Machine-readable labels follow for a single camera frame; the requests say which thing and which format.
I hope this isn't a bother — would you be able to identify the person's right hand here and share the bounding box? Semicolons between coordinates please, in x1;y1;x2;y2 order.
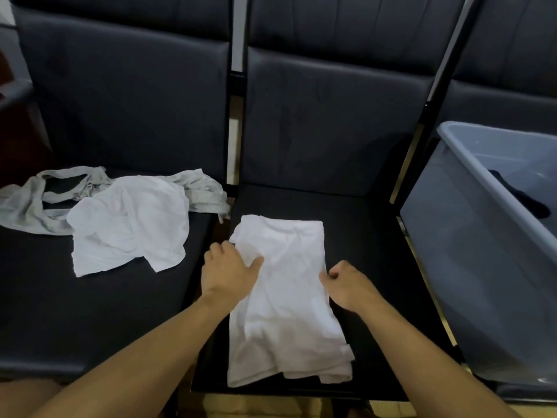
319;260;386;315

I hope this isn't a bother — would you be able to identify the person's left hand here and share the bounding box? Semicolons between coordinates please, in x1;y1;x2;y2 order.
200;240;265;308

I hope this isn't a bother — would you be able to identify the white shirt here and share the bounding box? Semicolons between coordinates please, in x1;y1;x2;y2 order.
66;175;191;278
226;214;356;389

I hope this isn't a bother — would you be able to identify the blue-grey plastic bin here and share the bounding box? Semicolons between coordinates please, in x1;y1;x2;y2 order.
399;121;557;386

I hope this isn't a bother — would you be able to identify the black garment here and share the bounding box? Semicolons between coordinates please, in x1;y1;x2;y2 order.
487;169;552;221

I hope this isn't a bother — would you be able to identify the grey tank top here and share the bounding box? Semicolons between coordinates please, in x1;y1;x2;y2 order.
0;166;232;236

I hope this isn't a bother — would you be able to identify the person's right forearm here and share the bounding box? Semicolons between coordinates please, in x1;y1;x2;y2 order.
359;300;523;418

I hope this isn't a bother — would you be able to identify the person's left forearm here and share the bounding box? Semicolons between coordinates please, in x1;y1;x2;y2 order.
28;296;238;418

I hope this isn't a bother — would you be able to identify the person's left leg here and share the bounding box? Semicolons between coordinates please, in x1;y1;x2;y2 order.
0;378;62;418

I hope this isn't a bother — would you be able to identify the black leather bench chair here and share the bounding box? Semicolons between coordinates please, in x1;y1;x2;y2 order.
0;0;232;384
191;0;464;403
391;0;557;403

